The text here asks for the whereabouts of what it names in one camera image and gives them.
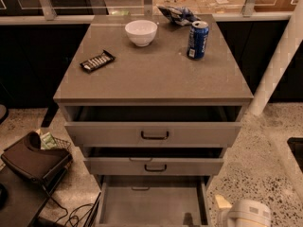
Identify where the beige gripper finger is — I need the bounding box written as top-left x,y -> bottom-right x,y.
215,194 -> 233,227

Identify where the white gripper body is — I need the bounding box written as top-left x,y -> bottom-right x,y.
221,200 -> 272,227

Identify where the grey bottom drawer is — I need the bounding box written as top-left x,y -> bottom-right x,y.
96,176 -> 211,227

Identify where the grey drawer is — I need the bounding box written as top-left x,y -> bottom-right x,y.
84,148 -> 223,176
96,176 -> 211,227
65,106 -> 241,148

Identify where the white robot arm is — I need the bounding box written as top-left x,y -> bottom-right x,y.
208,4 -> 303,227

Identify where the grey drawer cabinet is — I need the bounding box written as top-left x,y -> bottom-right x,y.
52,14 -> 255,187

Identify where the grey middle drawer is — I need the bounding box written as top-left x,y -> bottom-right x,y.
84,148 -> 223,176

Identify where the grey top drawer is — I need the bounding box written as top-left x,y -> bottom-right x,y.
65,106 -> 241,148

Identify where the black object right edge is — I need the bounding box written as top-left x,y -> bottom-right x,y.
287,137 -> 303,172

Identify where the blue soda can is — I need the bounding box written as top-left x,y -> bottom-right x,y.
187,21 -> 209,60

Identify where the black snack bar packet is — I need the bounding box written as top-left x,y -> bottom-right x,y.
80,50 -> 116,73

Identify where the white ceramic bowl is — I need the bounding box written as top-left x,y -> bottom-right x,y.
125,20 -> 158,46

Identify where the blue white chip bag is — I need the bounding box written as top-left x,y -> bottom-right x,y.
157,6 -> 200,26

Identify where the glass railing with metal posts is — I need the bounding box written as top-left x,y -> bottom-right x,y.
0,0 -> 302,25

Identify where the black cable on floor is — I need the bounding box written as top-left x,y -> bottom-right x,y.
41,183 -> 96,227

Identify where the wire basket with green packet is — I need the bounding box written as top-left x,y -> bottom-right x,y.
36,129 -> 71,151

